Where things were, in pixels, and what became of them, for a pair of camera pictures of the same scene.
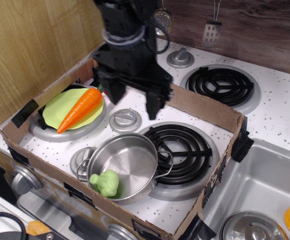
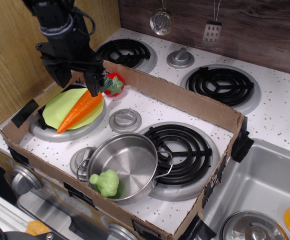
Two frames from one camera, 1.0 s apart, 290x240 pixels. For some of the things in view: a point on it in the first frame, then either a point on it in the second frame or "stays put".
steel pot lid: [252, 225] stays put
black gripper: [117, 63] → [70, 49]
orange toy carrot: [89, 102] stays put
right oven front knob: [118, 232] stays put
